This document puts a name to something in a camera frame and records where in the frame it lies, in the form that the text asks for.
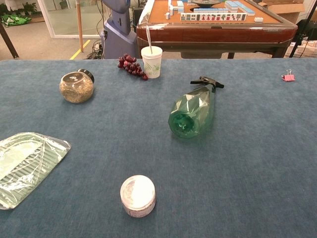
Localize green faceted spray bottle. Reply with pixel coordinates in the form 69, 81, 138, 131
168, 75, 225, 139

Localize blue carpet table cover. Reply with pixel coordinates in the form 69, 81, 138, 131
0, 59, 317, 238

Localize white paper cup leaf print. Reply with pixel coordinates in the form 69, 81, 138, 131
141, 46, 163, 79

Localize red grape bunch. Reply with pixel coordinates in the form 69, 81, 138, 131
117, 53, 149, 81

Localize white drinking straw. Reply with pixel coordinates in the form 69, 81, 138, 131
146, 25, 154, 55

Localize white round cream jar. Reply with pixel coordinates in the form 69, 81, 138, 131
120, 175, 157, 219

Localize round glass jar black lid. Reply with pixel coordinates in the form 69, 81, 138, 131
59, 68, 95, 104

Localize brown mahjong table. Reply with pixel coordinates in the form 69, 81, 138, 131
136, 0, 298, 60

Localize row of face-up mahjong tiles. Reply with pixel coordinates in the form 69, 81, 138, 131
180, 12, 248, 22

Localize wooden pole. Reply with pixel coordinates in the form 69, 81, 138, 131
75, 0, 84, 53

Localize row of blue-backed mahjong tiles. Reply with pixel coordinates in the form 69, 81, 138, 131
193, 7, 226, 13

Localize pink binder clip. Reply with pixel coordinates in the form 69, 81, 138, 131
281, 69, 296, 82

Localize long stack of mahjong tiles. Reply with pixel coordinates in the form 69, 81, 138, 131
224, 0, 256, 17

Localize green comb in clear packaging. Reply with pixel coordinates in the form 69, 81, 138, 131
0, 131, 72, 211

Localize white framed glass partition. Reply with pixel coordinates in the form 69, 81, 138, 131
37, 0, 105, 39

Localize black tripod leg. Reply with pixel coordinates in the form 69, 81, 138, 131
289, 0, 317, 58

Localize white plastic crate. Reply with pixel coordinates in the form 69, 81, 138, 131
284, 41, 317, 59

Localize black slanted pole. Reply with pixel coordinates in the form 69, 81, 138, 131
0, 22, 20, 60

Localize cardboard box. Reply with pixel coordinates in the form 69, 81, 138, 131
257, 0, 317, 24

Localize potted green plants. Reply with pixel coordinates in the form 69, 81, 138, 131
0, 1, 38, 16

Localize green bag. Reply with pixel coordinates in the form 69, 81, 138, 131
0, 13, 32, 27

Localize black equipment case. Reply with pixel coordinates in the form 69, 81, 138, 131
296, 19, 317, 43

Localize blue machine pedestal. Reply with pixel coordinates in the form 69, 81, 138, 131
100, 0, 138, 60

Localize floor cable bundle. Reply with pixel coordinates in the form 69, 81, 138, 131
86, 41, 105, 60

